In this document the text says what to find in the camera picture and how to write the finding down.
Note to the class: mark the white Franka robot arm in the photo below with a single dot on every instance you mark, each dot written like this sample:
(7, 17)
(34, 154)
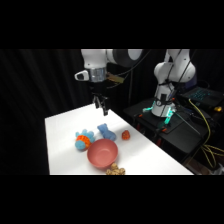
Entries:
(173, 70)

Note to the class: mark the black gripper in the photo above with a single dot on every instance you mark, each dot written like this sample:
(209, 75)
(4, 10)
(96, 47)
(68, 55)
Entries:
(98, 88)

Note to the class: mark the tan plush toy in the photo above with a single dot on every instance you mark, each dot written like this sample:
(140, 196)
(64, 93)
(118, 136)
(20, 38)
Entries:
(115, 170)

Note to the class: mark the pink bowl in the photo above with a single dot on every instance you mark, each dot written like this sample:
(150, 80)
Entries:
(101, 155)

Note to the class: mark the red ball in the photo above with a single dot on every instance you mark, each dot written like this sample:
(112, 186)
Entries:
(125, 135)

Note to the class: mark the blue bear toy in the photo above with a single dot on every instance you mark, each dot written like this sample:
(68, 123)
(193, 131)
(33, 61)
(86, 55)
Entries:
(107, 132)

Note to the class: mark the black laptop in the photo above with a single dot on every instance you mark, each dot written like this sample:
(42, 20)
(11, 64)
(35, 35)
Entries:
(203, 95)

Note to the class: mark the blue orange plush toy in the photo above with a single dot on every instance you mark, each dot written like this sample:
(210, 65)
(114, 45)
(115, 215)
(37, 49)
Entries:
(83, 140)

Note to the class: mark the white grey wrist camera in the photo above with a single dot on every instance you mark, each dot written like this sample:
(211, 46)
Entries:
(82, 75)

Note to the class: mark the small yellow object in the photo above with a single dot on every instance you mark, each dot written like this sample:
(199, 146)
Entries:
(218, 108)

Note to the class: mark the black robot stand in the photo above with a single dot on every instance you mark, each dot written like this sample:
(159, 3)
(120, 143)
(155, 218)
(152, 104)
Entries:
(180, 133)

